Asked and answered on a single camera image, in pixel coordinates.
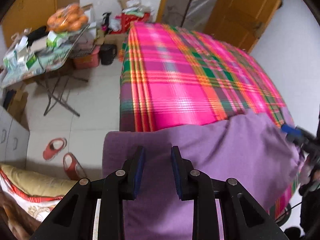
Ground wooden door frame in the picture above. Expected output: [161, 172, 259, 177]
[156, 0, 173, 26]

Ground wooden door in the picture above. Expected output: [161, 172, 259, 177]
[204, 0, 287, 55]

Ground bag of oranges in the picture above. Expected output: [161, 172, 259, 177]
[47, 4, 90, 33]

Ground green white boxes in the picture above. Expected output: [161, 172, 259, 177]
[3, 49, 38, 72]

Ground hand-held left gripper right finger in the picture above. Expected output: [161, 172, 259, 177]
[171, 145, 287, 240]

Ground black waste bin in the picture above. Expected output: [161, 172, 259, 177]
[100, 44, 118, 66]

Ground black cable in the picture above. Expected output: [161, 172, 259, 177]
[275, 200, 303, 223]

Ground brown fur blanket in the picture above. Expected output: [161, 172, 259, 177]
[0, 187, 43, 240]

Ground white drawer cabinet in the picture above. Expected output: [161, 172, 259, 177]
[0, 104, 31, 168]

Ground folding table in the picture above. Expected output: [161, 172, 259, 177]
[1, 24, 91, 117]

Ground wooden wardrobe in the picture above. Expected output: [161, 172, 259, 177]
[0, 0, 81, 46]

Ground pink green plaid cloth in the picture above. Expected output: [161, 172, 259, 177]
[119, 22, 301, 217]

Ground person's right forearm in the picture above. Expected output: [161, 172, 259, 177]
[299, 180, 320, 230]

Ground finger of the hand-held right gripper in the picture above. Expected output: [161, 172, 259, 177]
[281, 124, 314, 141]
[286, 133, 308, 147]

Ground white cardboard box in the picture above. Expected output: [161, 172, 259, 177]
[82, 3, 97, 28]

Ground clear plastic curtain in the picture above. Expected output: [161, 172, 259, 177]
[165, 0, 227, 35]

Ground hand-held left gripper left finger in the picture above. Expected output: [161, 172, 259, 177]
[30, 145, 146, 240]

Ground brown cardboard box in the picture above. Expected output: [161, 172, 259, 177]
[7, 83, 30, 131]

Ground red slipper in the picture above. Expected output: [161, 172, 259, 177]
[62, 152, 87, 181]
[42, 137, 68, 161]

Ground black pouch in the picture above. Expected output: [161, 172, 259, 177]
[27, 26, 48, 48]

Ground purple fleece garment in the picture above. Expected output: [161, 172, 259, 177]
[102, 111, 305, 240]

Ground beige pillow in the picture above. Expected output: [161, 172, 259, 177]
[0, 164, 78, 198]

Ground pink plastic basket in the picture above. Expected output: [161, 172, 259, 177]
[72, 46, 101, 70]

